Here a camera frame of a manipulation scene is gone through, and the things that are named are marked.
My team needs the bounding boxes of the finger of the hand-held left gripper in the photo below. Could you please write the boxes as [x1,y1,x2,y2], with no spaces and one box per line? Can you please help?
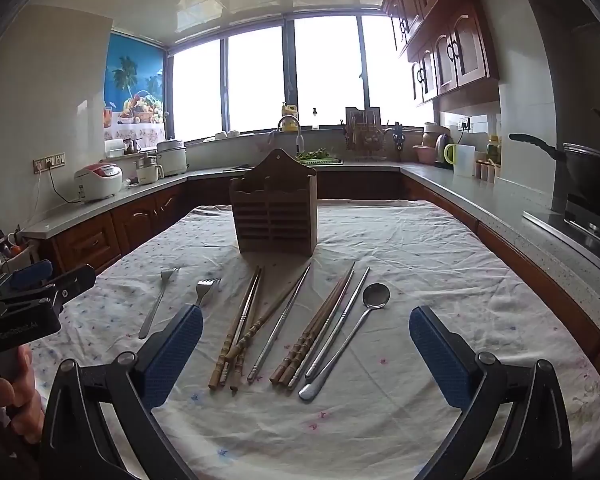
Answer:
[40,264,97,311]
[7,259,55,292]

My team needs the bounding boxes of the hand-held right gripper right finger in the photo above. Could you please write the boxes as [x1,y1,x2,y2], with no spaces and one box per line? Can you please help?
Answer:
[409,305,561,480]

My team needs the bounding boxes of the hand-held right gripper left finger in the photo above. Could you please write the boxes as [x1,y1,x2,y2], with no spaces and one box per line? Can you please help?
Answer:
[40,304,204,480]

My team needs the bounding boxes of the dark wooden chopstick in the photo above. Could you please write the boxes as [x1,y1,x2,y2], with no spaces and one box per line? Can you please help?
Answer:
[278,267,357,388]
[270,261,356,385]

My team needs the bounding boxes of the wooden utensil holder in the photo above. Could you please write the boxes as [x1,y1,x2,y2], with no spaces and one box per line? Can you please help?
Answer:
[229,149,319,256]

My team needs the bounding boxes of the person's left hand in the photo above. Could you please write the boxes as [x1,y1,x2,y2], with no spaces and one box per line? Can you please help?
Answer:
[0,345,47,446]

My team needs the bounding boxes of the wooden lower cabinets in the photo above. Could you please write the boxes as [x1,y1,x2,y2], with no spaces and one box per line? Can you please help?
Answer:
[39,167,600,361]

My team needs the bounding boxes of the wooden cabinets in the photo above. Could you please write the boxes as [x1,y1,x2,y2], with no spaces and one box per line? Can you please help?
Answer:
[381,0,502,107]
[39,167,600,361]

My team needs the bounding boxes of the metal fork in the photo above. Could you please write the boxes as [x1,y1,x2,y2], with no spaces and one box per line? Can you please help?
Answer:
[138,267,181,340]
[195,278,222,309]

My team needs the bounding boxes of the bamboo-jointed wooden chopstick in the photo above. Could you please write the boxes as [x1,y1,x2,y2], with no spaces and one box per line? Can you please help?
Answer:
[229,280,263,393]
[225,272,303,361]

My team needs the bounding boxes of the metal spoon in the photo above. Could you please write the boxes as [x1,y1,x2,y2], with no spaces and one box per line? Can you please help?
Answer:
[298,283,392,402]

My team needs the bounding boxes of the red and white rice cooker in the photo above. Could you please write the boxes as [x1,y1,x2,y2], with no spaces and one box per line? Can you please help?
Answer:
[74,162,124,204]

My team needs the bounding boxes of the metal chopstick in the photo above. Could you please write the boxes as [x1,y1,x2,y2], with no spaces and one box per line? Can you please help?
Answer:
[305,266,371,380]
[286,277,356,391]
[247,263,312,384]

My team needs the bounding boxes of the white floral tablecloth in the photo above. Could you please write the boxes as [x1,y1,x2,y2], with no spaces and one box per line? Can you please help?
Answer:
[27,199,600,480]

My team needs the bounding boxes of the small white electric pot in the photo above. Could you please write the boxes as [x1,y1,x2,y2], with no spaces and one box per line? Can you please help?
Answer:
[134,155,165,187]

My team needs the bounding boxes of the white steamer cooker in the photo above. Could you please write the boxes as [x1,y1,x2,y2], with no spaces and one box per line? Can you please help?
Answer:
[156,139,189,177]

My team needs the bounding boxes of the grey kitchen countertop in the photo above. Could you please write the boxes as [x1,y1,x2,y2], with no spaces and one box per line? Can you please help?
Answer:
[21,159,600,356]

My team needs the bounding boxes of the spice jar rack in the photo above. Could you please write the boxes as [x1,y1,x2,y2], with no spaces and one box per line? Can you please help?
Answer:
[475,158,499,184]

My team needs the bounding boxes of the gas stove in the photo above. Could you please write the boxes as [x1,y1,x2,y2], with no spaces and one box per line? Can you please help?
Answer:
[524,192,600,273]

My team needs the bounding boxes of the steel electric kettle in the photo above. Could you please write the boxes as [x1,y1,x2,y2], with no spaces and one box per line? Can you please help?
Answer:
[434,132,454,167]

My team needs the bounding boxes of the tropical fruit window blind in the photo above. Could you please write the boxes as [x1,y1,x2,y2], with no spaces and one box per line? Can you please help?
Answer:
[103,31,174,142]

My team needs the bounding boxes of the knife block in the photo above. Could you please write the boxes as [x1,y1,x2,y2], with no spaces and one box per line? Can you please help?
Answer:
[392,122,407,162]

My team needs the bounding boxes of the stacked beige containers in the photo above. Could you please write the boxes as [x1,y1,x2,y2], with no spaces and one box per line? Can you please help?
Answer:
[422,121,452,148]

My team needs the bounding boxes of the basket of green vegetables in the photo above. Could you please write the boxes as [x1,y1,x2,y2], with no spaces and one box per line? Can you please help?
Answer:
[297,147,344,166]

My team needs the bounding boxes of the black wok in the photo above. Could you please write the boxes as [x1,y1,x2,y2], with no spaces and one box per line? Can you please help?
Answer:
[508,108,600,202]

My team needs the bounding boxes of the metal kitchen faucet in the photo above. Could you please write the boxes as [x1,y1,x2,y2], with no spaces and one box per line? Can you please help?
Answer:
[278,115,304,157]

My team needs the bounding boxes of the kitchen window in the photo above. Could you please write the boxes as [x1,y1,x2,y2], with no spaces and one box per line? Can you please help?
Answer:
[162,14,435,144]

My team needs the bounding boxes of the wooden upper cabinets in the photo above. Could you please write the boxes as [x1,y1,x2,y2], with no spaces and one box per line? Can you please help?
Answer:
[381,0,502,107]

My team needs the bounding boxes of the black power cord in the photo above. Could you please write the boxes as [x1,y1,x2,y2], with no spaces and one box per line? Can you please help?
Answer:
[39,167,83,206]

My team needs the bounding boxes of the wall power outlet strip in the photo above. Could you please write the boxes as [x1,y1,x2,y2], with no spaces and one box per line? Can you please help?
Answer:
[33,154,66,174]

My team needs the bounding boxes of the white pitcher green handle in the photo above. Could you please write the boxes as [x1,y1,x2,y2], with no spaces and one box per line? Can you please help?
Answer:
[444,143,476,178]

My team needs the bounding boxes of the wire dish rack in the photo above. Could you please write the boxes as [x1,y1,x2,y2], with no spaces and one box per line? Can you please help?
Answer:
[344,106,385,162]

